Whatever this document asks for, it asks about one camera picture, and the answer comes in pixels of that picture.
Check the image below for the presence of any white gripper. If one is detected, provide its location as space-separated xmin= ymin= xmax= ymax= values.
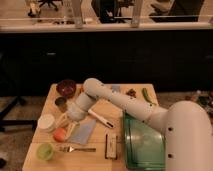
xmin=54 ymin=113 xmax=79 ymax=140

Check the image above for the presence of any orange red apple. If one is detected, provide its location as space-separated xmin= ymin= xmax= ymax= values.
xmin=53 ymin=128 xmax=67 ymax=142

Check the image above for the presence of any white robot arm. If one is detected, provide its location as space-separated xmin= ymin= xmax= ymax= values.
xmin=65 ymin=78 xmax=213 ymax=171

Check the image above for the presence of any white plastic cup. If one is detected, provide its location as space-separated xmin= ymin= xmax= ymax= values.
xmin=38 ymin=114 xmax=55 ymax=132

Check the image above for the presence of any small dark metal cup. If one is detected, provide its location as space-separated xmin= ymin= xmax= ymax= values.
xmin=55 ymin=97 xmax=67 ymax=112

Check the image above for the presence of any green plastic cup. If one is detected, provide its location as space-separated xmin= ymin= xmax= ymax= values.
xmin=36 ymin=143 xmax=54 ymax=161

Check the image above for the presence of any silver fork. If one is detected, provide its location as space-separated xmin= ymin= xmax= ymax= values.
xmin=59 ymin=146 xmax=96 ymax=153

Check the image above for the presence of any dark red bowl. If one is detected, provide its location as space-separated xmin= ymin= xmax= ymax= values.
xmin=56 ymin=79 xmax=76 ymax=98

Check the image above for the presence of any small blue grey object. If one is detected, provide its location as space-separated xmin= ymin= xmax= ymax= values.
xmin=111 ymin=85 xmax=121 ymax=93

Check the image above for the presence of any dark brown small object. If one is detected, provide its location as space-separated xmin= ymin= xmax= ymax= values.
xmin=126 ymin=89 xmax=136 ymax=98

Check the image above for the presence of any green plastic dish rack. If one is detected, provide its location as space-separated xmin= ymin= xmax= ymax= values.
xmin=123 ymin=113 xmax=165 ymax=171

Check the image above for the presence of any long black cabinet counter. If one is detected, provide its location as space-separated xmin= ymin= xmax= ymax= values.
xmin=0 ymin=30 xmax=213 ymax=95

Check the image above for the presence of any white handled knife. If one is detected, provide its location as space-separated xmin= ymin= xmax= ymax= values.
xmin=88 ymin=109 xmax=114 ymax=129

